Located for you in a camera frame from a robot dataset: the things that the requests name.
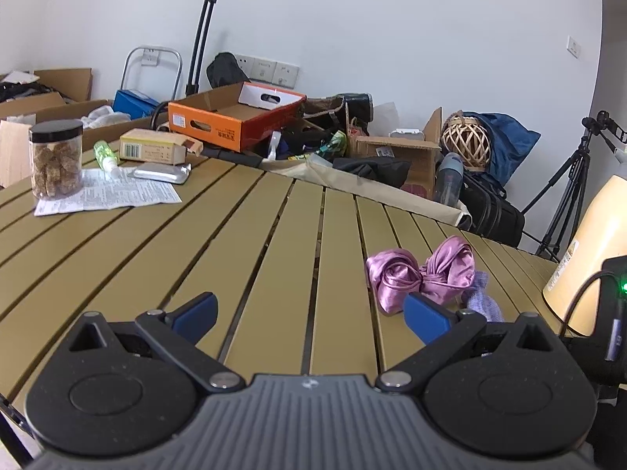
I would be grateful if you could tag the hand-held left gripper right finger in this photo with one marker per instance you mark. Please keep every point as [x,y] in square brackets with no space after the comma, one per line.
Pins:
[426,318]

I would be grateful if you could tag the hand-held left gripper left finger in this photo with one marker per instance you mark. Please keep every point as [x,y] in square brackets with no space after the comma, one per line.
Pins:
[196,316]

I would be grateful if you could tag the purple satin cloth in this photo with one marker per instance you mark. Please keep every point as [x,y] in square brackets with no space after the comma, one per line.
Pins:
[441,264]

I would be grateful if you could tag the lavender knit cloth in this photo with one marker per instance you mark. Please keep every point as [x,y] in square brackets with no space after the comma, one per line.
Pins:
[482,298]

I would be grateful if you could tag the black bag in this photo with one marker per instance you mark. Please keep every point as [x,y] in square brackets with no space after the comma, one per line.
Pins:
[494,215]

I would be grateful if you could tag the grey water bottle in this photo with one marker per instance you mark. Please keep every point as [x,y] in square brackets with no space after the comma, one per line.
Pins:
[448,181]

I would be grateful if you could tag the printed paper sheet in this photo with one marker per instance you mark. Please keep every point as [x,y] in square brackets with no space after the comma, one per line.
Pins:
[127,193]

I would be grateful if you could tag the silver foil packet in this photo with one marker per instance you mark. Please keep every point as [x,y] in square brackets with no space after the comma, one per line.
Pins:
[159,174]

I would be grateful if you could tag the black cloth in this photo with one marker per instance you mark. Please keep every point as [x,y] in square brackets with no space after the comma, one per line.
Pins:
[372,171]

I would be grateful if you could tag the small cardboard box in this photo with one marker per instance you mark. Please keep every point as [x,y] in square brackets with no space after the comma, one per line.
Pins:
[392,149]

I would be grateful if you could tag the tan carton box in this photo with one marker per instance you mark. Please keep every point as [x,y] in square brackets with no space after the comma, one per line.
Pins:
[147,149]

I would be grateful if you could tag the wicker ball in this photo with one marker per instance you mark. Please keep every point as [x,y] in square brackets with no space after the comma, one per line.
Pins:
[465,142]

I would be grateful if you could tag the white flat device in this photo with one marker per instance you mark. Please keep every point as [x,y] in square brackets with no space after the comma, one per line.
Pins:
[406,133]

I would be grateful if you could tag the small green bottle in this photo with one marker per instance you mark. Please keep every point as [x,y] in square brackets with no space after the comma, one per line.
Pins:
[104,152]

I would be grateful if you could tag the orange cardboard box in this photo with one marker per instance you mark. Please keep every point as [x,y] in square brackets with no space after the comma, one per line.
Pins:
[210,127]

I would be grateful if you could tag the blue bag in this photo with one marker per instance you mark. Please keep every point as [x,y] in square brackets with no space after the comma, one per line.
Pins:
[512,147]

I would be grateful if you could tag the green snack packet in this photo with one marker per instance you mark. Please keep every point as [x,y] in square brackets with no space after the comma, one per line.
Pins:
[335,143]

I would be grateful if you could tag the black tripod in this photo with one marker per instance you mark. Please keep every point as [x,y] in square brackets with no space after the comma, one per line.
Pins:
[584,147]

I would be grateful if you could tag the clear jar brown snacks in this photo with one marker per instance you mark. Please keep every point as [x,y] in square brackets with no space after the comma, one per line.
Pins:
[56,166]

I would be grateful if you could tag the crumpled white plastic bag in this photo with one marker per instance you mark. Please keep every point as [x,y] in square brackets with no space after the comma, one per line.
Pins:
[103,117]

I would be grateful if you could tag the blue box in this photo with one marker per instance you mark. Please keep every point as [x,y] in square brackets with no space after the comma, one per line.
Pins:
[134,105]

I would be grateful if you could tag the dark fabric bag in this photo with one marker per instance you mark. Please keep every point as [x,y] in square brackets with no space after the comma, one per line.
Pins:
[357,105]

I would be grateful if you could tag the large cardboard box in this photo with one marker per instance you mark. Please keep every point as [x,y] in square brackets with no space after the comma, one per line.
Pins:
[73,110]

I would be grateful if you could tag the brown paper bag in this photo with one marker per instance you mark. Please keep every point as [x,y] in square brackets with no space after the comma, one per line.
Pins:
[14,156]

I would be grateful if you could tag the black backpack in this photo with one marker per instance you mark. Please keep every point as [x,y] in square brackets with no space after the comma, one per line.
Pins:
[225,71]

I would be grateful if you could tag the open cardboard box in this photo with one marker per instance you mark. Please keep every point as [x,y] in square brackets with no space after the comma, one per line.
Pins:
[68,83]

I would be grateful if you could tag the folding table olive frame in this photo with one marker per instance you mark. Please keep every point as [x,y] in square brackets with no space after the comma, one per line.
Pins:
[294,254]

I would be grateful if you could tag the white wall socket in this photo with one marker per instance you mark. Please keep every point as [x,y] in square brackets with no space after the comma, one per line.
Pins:
[286,73]
[263,71]
[245,66]
[150,58]

